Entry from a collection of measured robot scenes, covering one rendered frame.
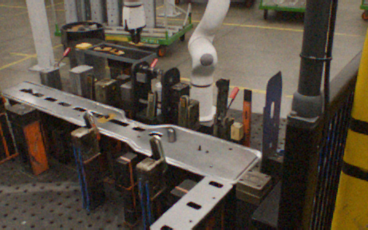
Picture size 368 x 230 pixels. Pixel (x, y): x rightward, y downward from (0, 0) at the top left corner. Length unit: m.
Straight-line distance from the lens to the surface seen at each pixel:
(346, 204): 0.59
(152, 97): 1.64
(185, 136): 1.50
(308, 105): 0.40
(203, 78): 2.00
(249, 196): 1.16
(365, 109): 0.52
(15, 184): 1.94
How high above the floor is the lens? 1.74
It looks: 26 degrees down
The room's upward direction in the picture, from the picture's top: 2 degrees counter-clockwise
